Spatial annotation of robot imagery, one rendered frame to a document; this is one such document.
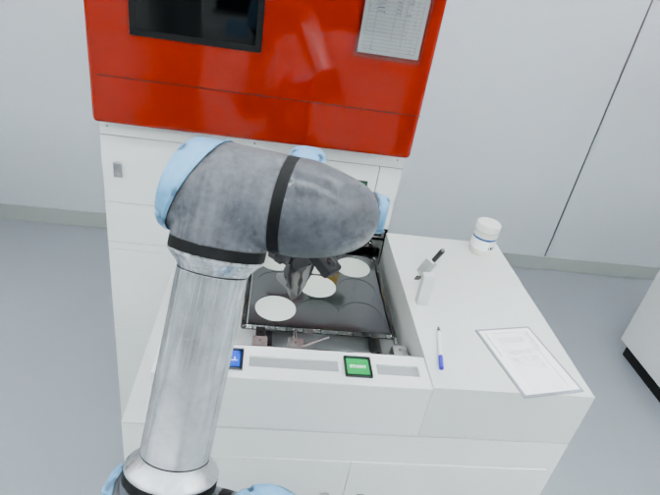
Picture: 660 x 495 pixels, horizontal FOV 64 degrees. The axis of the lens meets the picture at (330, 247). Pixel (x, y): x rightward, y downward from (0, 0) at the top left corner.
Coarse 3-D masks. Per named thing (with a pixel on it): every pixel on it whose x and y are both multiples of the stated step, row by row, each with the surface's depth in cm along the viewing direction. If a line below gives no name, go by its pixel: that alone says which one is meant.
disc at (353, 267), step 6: (342, 258) 155; (348, 258) 155; (354, 258) 156; (342, 264) 152; (348, 264) 153; (354, 264) 153; (360, 264) 154; (366, 264) 154; (342, 270) 149; (348, 270) 150; (354, 270) 150; (360, 270) 151; (366, 270) 151; (354, 276) 148; (360, 276) 148
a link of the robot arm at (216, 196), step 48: (192, 144) 59; (240, 144) 61; (192, 192) 57; (240, 192) 57; (192, 240) 58; (240, 240) 58; (192, 288) 59; (240, 288) 62; (192, 336) 60; (192, 384) 61; (144, 432) 63; (192, 432) 62; (144, 480) 61; (192, 480) 62
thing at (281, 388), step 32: (256, 352) 108; (288, 352) 109; (320, 352) 110; (256, 384) 102; (288, 384) 103; (320, 384) 103; (352, 384) 104; (384, 384) 105; (416, 384) 106; (224, 416) 106; (256, 416) 107; (288, 416) 107; (320, 416) 108; (352, 416) 109; (384, 416) 109; (416, 416) 110
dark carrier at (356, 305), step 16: (336, 256) 155; (352, 256) 157; (256, 272) 142; (272, 272) 144; (256, 288) 136; (272, 288) 137; (336, 288) 142; (352, 288) 143; (368, 288) 144; (304, 304) 133; (320, 304) 134; (336, 304) 135; (352, 304) 136; (368, 304) 137; (256, 320) 125; (272, 320) 126; (288, 320) 127; (304, 320) 128; (320, 320) 129; (336, 320) 130; (352, 320) 131; (368, 320) 132; (384, 320) 133
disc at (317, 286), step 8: (312, 280) 143; (320, 280) 144; (328, 280) 144; (304, 288) 139; (312, 288) 140; (320, 288) 141; (328, 288) 141; (312, 296) 137; (320, 296) 138; (328, 296) 138
